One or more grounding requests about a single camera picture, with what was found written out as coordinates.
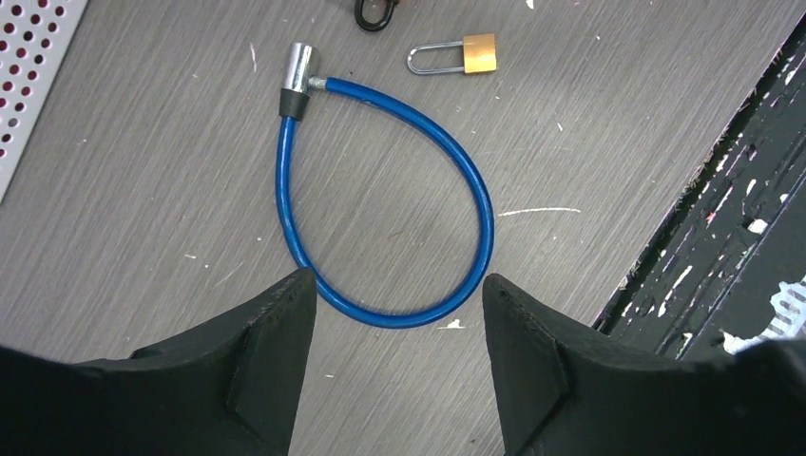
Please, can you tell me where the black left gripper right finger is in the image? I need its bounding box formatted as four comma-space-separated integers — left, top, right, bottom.
482, 274, 805, 455

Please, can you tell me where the orange black padlock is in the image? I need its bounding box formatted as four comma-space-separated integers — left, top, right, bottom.
353, 0, 400, 33

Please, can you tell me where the blue cable lock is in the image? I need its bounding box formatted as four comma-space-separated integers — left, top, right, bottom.
274, 42, 496, 331

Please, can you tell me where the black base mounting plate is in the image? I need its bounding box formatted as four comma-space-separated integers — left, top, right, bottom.
594, 24, 805, 359

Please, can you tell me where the brass padlock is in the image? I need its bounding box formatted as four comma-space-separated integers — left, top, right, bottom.
406, 33, 498, 76

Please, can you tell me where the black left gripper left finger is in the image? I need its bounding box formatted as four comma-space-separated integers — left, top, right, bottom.
1, 269, 317, 455

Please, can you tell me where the white perforated plastic basket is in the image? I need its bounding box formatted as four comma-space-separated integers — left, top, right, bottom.
1, 0, 87, 196

